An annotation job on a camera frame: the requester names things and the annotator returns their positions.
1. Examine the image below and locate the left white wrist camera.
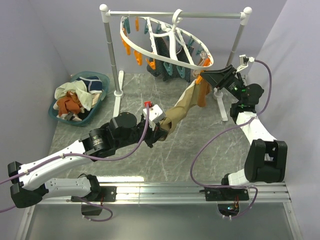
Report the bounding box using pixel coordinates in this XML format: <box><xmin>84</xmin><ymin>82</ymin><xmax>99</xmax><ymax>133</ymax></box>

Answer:
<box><xmin>143</xmin><ymin>101</ymin><xmax>166</xmax><ymax>124</ymax></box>

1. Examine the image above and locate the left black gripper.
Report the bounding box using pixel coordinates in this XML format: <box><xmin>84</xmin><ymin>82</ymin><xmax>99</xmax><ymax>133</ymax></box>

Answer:
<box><xmin>116</xmin><ymin>117</ymin><xmax>169</xmax><ymax>149</ymax></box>

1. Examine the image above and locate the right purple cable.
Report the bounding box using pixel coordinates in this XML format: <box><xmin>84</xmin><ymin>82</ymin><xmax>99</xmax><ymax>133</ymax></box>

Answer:
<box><xmin>189</xmin><ymin>59</ymin><xmax>272</xmax><ymax>221</ymax></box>

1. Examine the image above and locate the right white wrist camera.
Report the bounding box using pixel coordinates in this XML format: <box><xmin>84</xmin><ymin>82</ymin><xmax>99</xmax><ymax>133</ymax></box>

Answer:
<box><xmin>236</xmin><ymin>54</ymin><xmax>255</xmax><ymax>73</ymax></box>

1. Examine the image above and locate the purple cable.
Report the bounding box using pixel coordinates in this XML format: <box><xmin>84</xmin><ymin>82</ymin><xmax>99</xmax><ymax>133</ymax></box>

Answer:
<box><xmin>0</xmin><ymin>104</ymin><xmax>151</xmax><ymax>223</ymax></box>
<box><xmin>189</xmin><ymin>59</ymin><xmax>272</xmax><ymax>221</ymax></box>

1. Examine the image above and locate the beige garment in basket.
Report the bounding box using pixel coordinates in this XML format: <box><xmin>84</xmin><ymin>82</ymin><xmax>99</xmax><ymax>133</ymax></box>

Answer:
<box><xmin>91</xmin><ymin>92</ymin><xmax>102</xmax><ymax>108</ymax></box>

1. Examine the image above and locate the white silver clothes rack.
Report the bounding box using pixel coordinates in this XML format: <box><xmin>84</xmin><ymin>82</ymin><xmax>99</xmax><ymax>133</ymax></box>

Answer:
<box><xmin>99</xmin><ymin>4</ymin><xmax>252</xmax><ymax>117</ymax></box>

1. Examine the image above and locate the white round clip hanger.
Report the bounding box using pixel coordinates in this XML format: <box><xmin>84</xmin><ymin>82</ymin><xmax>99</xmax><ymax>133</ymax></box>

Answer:
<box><xmin>120</xmin><ymin>9</ymin><xmax>214</xmax><ymax>83</ymax></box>

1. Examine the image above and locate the teal plastic laundry basket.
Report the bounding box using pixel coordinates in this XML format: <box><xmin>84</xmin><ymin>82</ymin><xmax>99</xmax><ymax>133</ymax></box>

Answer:
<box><xmin>48</xmin><ymin>71</ymin><xmax>110</xmax><ymax>127</ymax></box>

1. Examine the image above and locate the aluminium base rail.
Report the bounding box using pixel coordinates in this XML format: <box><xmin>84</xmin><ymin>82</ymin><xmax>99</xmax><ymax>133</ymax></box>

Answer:
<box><xmin>16</xmin><ymin>182</ymin><xmax>303</xmax><ymax>240</ymax></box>

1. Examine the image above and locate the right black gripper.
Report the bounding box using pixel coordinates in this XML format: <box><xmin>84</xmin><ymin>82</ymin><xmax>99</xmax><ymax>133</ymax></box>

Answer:
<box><xmin>199</xmin><ymin>65</ymin><xmax>245</xmax><ymax>104</ymax></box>

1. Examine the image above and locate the orange brown garment in basket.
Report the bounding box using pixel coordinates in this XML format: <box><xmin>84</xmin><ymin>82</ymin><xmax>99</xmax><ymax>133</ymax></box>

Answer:
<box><xmin>54</xmin><ymin>91</ymin><xmax>85</xmax><ymax>118</ymax></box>

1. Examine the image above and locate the khaki tan underwear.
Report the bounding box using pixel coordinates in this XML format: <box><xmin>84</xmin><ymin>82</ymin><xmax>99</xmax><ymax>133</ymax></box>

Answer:
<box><xmin>160</xmin><ymin>80</ymin><xmax>201</xmax><ymax>135</ymax></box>

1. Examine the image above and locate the navy striped underwear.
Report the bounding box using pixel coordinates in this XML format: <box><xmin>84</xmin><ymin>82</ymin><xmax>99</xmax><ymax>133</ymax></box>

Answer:
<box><xmin>146</xmin><ymin>36</ymin><xmax>196</xmax><ymax>83</ymax></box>

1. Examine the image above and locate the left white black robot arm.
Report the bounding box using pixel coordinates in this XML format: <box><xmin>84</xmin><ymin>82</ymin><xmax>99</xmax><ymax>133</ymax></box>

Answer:
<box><xmin>7</xmin><ymin>107</ymin><xmax>168</xmax><ymax>209</ymax></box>

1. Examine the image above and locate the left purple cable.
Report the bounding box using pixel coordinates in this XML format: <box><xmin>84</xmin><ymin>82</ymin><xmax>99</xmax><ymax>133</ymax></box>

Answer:
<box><xmin>0</xmin><ymin>104</ymin><xmax>151</xmax><ymax>223</ymax></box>

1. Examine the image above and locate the brown orange underwear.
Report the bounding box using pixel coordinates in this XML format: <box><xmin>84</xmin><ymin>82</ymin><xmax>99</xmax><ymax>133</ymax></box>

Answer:
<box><xmin>197</xmin><ymin>79</ymin><xmax>211</xmax><ymax>108</ymax></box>

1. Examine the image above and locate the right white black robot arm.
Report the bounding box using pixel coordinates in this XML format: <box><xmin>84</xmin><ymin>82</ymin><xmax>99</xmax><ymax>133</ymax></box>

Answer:
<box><xmin>200</xmin><ymin>65</ymin><xmax>288</xmax><ymax>201</ymax></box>

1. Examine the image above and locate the navy blue bear underwear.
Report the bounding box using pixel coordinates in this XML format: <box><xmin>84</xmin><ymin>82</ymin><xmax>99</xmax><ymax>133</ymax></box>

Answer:
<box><xmin>76</xmin><ymin>76</ymin><xmax>103</xmax><ymax>94</ymax></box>

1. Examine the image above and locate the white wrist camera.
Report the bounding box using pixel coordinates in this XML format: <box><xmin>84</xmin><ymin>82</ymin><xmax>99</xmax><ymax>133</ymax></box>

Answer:
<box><xmin>236</xmin><ymin>54</ymin><xmax>255</xmax><ymax>73</ymax></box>
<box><xmin>143</xmin><ymin>101</ymin><xmax>166</xmax><ymax>124</ymax></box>

